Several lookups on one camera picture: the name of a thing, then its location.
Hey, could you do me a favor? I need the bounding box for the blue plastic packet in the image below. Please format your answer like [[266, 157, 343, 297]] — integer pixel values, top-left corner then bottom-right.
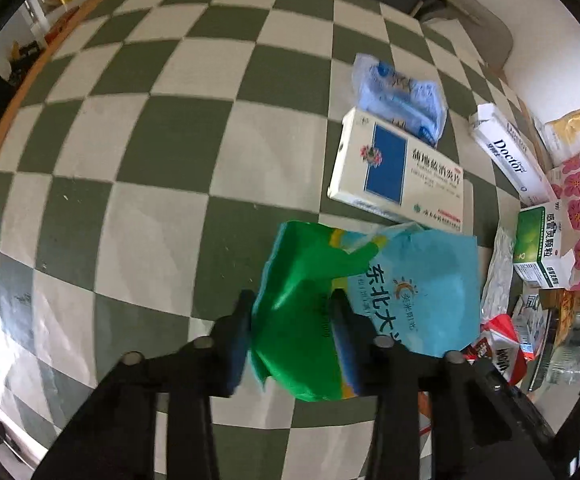
[[352, 53, 448, 148]]

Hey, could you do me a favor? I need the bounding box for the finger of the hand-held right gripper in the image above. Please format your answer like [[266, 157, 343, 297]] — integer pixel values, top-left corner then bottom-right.
[[474, 359, 562, 462]]

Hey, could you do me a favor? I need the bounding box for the clear plastic wrapper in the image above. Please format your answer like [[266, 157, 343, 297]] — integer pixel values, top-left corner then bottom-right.
[[480, 225, 516, 326]]

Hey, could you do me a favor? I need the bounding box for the green checkered tablecloth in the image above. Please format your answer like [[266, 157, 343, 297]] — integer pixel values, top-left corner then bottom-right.
[[0, 0, 546, 480]]

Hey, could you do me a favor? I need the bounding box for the clear plastic bottle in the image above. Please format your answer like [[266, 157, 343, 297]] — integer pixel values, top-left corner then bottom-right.
[[540, 310, 580, 393]]

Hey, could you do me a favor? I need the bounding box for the white medicine box blue panel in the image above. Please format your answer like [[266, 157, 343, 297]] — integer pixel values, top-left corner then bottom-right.
[[327, 106, 466, 233]]

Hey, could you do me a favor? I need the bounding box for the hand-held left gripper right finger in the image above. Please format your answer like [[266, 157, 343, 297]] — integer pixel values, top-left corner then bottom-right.
[[327, 290, 556, 480]]

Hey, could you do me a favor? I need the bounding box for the green and white medicine box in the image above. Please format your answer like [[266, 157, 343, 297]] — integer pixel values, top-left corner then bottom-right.
[[512, 200, 578, 288]]

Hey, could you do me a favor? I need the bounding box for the orange snack packet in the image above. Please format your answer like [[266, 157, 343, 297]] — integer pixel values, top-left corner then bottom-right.
[[540, 289, 580, 346]]

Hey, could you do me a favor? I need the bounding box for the long white toothpaste box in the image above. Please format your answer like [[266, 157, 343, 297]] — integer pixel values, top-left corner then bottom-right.
[[469, 102, 558, 208]]

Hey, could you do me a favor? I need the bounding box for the green and blue rice bag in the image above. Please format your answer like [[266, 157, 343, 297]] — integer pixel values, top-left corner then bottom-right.
[[250, 220, 483, 403]]

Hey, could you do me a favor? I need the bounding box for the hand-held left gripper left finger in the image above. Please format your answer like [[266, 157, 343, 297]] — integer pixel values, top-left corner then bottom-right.
[[32, 290, 258, 480]]

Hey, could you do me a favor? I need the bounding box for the small white printed carton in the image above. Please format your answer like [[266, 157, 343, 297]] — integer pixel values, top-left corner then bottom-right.
[[512, 295, 551, 361]]

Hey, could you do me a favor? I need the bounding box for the red snack packet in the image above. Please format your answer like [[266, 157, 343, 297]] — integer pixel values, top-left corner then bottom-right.
[[465, 312, 528, 386]]

